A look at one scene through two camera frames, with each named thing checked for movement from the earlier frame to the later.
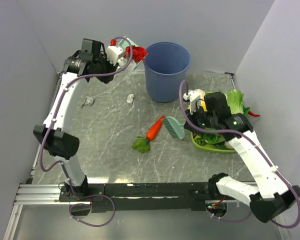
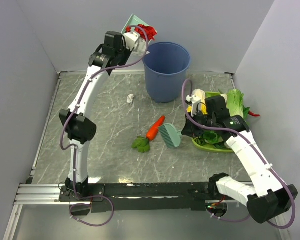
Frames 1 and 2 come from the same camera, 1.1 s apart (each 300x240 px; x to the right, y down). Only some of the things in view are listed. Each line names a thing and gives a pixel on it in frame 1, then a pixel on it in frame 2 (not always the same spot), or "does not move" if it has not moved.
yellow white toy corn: x=202 y=93 does not move
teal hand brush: x=176 y=129 -> x=171 y=136
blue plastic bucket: x=166 y=64 does not move
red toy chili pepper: x=250 y=113 does not move
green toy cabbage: x=235 y=99 does not move
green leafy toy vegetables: x=213 y=140 does not move
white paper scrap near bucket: x=130 y=98 does not move
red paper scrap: x=139 y=53 -> x=150 y=31
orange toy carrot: x=142 y=143 does not move
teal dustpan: x=125 y=42 -> x=133 y=22
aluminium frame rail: x=46 y=194 does not move
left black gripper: x=112 y=68 -> x=128 y=52
